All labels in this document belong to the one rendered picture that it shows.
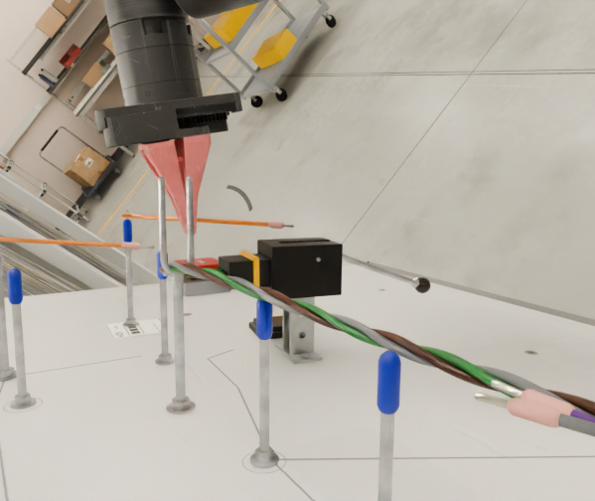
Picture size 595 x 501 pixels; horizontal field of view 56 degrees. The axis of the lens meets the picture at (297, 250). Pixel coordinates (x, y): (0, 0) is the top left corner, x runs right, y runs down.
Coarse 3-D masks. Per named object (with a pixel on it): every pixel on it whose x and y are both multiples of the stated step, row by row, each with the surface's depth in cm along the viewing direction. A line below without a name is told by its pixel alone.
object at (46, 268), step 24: (0, 192) 122; (24, 192) 123; (0, 216) 94; (24, 216) 130; (48, 216) 127; (72, 240) 134; (96, 240) 132; (24, 264) 94; (48, 264) 131; (72, 264) 100; (120, 264) 136; (24, 288) 95; (48, 288) 97; (72, 288) 135; (96, 288) 103
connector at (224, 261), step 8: (224, 256) 42; (232, 256) 42; (240, 256) 42; (264, 256) 42; (224, 264) 41; (232, 264) 40; (240, 264) 40; (248, 264) 41; (264, 264) 41; (224, 272) 41; (232, 272) 40; (240, 272) 40; (248, 272) 41; (264, 272) 41; (248, 280) 41; (264, 280) 41
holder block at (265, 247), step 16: (272, 240) 44; (288, 240) 44; (304, 240) 44; (320, 240) 44; (272, 256) 41; (288, 256) 41; (304, 256) 41; (320, 256) 42; (336, 256) 42; (272, 272) 41; (288, 272) 41; (304, 272) 42; (320, 272) 42; (336, 272) 43; (272, 288) 41; (288, 288) 41; (304, 288) 42; (320, 288) 42; (336, 288) 43
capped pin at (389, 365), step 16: (384, 352) 19; (384, 368) 19; (400, 368) 19; (384, 384) 19; (384, 400) 19; (384, 416) 19; (384, 432) 19; (384, 448) 19; (384, 464) 20; (384, 480) 20; (384, 496) 20
